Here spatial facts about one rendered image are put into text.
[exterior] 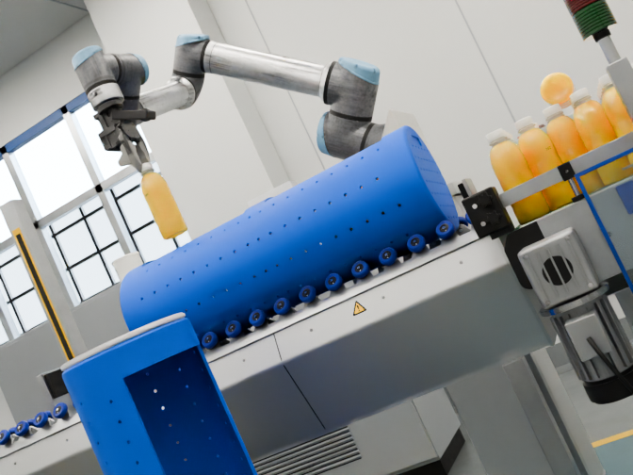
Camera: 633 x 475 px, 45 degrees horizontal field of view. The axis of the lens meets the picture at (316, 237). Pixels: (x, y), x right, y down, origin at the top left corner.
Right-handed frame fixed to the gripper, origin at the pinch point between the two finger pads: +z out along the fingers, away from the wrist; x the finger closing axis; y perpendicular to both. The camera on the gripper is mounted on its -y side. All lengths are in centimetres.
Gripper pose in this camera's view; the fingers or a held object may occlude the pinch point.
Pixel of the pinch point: (145, 167)
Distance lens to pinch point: 214.6
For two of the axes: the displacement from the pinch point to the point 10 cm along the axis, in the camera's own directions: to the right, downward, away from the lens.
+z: 4.3, 9.0, -1.0
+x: -3.4, 0.6, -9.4
